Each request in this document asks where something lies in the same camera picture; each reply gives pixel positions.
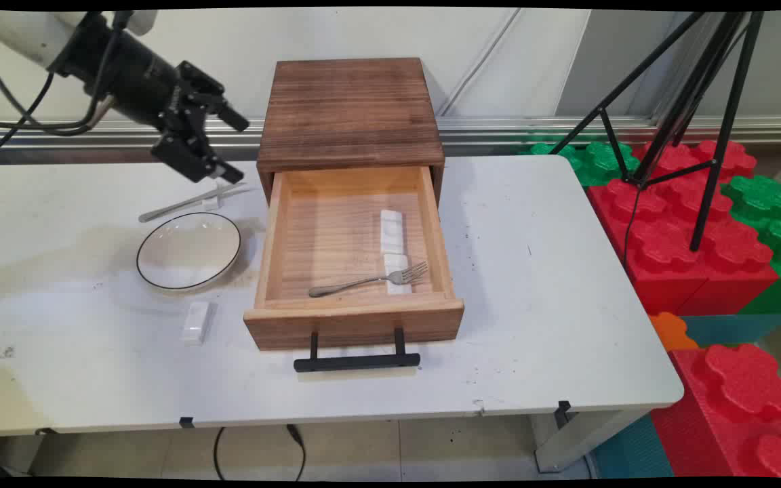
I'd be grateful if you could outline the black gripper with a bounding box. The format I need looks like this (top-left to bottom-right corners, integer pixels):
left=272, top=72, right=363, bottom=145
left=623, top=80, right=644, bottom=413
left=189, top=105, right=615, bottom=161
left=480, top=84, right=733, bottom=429
left=50, top=12, right=251, bottom=185

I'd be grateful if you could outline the silver table knife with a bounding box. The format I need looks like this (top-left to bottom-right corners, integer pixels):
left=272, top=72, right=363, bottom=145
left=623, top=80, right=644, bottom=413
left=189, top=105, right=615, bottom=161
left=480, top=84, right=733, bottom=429
left=138, top=183, right=254, bottom=224

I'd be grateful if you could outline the white bowl with black rim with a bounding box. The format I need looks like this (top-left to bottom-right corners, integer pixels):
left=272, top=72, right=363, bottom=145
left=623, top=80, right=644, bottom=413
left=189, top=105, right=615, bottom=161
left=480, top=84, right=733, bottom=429
left=136, top=212, right=242, bottom=293

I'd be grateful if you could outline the dark wooden drawer cabinet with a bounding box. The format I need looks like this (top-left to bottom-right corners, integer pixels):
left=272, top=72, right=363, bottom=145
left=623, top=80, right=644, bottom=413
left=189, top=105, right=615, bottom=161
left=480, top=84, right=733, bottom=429
left=256, top=58, right=445, bottom=204

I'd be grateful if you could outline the light wooden drawer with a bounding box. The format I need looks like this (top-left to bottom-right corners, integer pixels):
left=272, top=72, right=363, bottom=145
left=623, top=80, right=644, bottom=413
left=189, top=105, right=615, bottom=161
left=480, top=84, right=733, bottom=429
left=243, top=165, right=465, bottom=352

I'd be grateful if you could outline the silver fork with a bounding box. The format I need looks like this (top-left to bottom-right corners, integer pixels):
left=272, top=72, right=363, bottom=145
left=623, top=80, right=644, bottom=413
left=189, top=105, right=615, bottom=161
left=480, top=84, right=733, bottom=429
left=308, top=262, right=428, bottom=298

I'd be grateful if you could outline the small green foam block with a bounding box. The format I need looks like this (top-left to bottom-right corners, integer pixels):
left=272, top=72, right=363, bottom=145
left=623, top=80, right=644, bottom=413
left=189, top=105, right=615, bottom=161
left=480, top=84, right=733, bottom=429
left=518, top=141, right=639, bottom=188

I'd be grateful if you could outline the white table leg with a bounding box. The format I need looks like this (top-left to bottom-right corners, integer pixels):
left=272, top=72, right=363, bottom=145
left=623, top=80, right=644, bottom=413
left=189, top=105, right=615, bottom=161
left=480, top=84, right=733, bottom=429
left=530, top=407, right=650, bottom=474

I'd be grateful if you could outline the large red foam block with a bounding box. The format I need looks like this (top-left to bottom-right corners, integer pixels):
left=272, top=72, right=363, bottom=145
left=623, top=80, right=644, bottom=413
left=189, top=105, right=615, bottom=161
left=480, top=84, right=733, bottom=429
left=587, top=140, right=781, bottom=317

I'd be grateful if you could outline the orange foam block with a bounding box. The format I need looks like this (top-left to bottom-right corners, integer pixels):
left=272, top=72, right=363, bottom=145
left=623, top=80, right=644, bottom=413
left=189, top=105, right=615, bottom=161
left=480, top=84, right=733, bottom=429
left=648, top=312, right=700, bottom=352

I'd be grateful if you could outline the black tripod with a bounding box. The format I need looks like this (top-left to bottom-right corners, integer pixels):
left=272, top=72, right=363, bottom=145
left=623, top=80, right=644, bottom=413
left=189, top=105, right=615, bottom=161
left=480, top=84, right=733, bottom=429
left=568, top=10, right=765, bottom=253

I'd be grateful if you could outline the teal foam block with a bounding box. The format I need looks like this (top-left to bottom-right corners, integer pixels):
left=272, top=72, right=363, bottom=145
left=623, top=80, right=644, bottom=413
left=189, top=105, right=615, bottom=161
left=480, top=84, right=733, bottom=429
left=590, top=413, right=676, bottom=479
left=679, top=313, right=781, bottom=348

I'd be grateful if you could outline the tall green foam block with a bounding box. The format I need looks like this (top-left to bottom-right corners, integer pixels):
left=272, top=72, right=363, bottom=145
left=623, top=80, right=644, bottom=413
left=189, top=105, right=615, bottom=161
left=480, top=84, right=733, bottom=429
left=721, top=175, right=781, bottom=316

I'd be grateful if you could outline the white vented camera mount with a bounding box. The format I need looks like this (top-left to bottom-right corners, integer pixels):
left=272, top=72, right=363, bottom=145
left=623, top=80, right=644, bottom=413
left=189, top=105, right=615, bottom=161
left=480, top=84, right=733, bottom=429
left=116, top=10, right=158, bottom=36

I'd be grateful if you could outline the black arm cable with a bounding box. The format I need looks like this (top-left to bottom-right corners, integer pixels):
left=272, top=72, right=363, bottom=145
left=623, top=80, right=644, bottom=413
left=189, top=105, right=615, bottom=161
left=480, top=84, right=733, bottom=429
left=0, top=14, right=123, bottom=136
left=0, top=71, right=58, bottom=157

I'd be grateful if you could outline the black drawer handle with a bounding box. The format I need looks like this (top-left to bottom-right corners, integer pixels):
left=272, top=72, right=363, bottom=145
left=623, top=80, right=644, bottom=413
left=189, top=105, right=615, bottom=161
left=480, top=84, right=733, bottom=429
left=294, top=328, right=422, bottom=373

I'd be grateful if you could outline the black cable under table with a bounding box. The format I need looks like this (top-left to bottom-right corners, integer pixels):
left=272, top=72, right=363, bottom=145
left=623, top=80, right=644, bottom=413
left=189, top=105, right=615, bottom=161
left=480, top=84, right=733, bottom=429
left=212, top=425, right=308, bottom=482

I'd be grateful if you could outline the thin black tripod cable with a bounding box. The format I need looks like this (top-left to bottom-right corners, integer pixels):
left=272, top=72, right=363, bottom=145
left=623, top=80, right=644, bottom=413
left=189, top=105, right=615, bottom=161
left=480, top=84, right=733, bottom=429
left=623, top=186, right=643, bottom=272

